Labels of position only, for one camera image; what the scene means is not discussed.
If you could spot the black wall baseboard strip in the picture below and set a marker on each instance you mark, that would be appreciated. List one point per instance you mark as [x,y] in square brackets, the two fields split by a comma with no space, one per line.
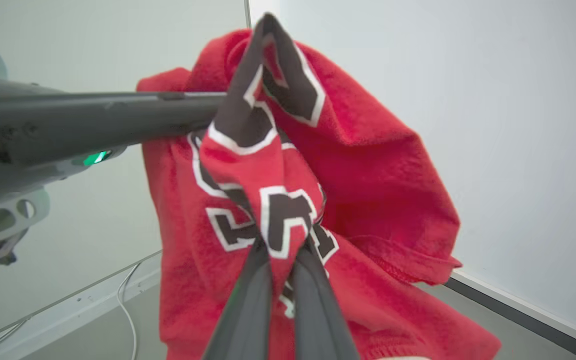
[543,320]

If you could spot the grey metal partition frame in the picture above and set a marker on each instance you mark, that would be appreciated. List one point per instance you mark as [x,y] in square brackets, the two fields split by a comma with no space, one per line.
[78,307]

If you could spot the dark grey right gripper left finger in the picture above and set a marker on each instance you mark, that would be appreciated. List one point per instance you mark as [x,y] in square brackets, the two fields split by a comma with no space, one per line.
[245,320]

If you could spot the white wall corner trim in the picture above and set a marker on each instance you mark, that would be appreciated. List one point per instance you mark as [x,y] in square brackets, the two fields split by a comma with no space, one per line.
[248,12]

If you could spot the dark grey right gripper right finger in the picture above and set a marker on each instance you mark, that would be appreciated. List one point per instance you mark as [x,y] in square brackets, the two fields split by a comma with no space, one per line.
[318,320]

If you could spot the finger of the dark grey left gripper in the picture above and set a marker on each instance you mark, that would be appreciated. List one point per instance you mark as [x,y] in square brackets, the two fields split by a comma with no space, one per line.
[193,95]
[98,125]

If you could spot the white wrist camera mount bracket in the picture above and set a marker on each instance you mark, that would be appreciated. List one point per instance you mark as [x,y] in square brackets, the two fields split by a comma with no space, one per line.
[3,220]

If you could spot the red white printed garment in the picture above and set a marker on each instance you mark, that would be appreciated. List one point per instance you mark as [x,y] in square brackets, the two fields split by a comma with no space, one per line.
[378,175]

